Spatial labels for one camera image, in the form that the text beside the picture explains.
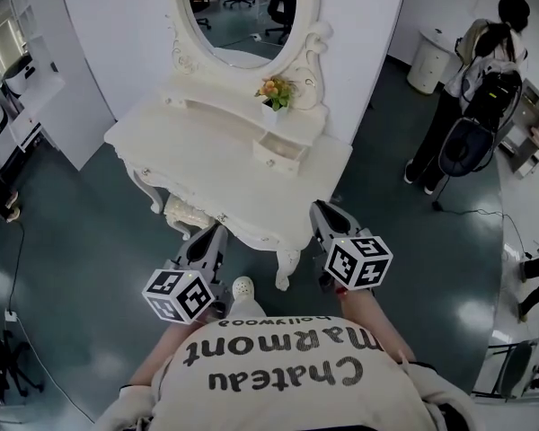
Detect grey open shelf cabinet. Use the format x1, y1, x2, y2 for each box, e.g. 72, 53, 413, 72
502, 78, 539, 179

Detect white perforated clog shoe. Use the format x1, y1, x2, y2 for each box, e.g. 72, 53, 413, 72
231, 276, 257, 303

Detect black office chair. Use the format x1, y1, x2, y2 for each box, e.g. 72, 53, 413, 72
0, 321, 44, 403

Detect person's right forearm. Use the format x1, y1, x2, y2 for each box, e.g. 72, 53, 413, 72
339, 287, 417, 363

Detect white round cabinet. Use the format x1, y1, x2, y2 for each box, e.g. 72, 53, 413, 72
406, 27, 464, 94

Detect cream printed t-shirt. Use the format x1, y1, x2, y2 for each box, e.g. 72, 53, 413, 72
150, 314, 437, 431

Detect grey chair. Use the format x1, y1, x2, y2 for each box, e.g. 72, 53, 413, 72
471, 341, 535, 399

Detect person's left forearm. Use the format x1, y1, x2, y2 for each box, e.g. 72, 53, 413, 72
129, 321, 208, 388

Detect white cubby shelf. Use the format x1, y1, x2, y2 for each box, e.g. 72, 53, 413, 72
8, 0, 50, 57

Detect black equipment backpack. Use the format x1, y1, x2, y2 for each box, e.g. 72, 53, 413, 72
437, 69, 522, 179

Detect oval mirror white frame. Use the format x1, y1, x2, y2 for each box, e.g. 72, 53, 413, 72
165, 0, 333, 107

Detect person's white sleeve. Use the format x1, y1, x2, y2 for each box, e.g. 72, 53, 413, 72
93, 383, 156, 431
403, 360, 482, 431

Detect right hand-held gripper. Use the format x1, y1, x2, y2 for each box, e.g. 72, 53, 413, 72
308, 199, 394, 292

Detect person's white trouser leg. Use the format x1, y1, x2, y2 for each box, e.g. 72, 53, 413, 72
228, 294, 266, 321

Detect orange flowers white pot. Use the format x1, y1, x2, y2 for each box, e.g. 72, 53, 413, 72
254, 75, 296, 125

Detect person's white right sleeve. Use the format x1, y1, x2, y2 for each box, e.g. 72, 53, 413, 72
403, 360, 482, 431

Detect white ornate dressing table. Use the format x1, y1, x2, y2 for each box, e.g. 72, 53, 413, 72
103, 0, 354, 292

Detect white counter unit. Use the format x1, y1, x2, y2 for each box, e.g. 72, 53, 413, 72
8, 0, 118, 172

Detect person's white left sleeve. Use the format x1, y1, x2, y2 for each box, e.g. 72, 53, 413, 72
93, 383, 156, 431

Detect small white drawer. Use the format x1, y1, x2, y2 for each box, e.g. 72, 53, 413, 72
252, 131, 310, 175

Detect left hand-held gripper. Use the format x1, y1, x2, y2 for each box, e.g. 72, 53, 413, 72
142, 224, 233, 326

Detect white upholstered stool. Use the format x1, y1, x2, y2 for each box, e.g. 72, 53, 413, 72
163, 194, 216, 242

